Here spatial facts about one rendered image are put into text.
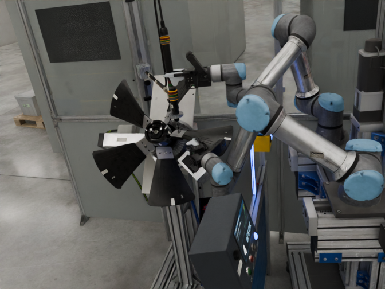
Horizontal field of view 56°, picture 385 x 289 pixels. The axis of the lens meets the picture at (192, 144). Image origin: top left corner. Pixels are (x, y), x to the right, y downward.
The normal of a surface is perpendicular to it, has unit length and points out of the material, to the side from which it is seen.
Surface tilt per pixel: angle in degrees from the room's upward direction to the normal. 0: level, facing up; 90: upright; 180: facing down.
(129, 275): 0
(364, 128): 90
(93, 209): 90
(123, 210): 90
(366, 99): 90
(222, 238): 15
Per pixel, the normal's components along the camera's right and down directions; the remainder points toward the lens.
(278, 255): -0.12, -0.90
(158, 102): -0.28, -0.23
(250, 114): -0.47, 0.37
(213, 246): -0.36, -0.87
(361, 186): -0.25, 0.51
